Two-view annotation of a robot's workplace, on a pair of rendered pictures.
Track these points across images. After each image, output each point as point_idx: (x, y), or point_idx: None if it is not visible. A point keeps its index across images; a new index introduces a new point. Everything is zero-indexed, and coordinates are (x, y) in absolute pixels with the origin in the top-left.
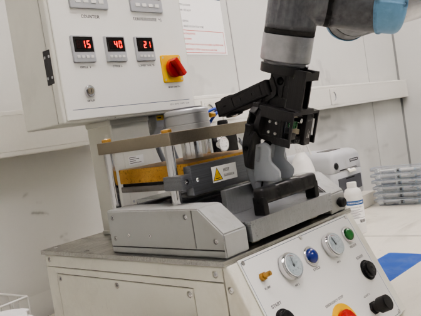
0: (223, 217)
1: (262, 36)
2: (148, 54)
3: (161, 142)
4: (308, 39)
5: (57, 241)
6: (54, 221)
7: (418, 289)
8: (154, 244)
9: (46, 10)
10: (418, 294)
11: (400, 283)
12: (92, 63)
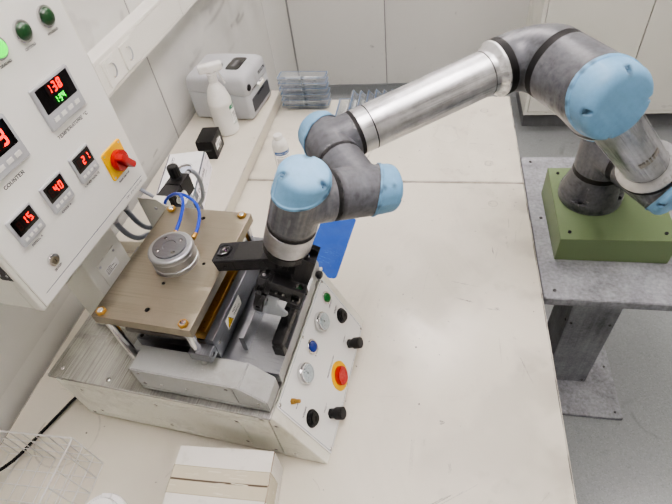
0: (258, 382)
1: (266, 232)
2: (91, 168)
3: (181, 334)
4: (314, 236)
5: None
6: None
7: (362, 283)
8: (192, 393)
9: None
10: (364, 292)
11: (346, 273)
12: (42, 230)
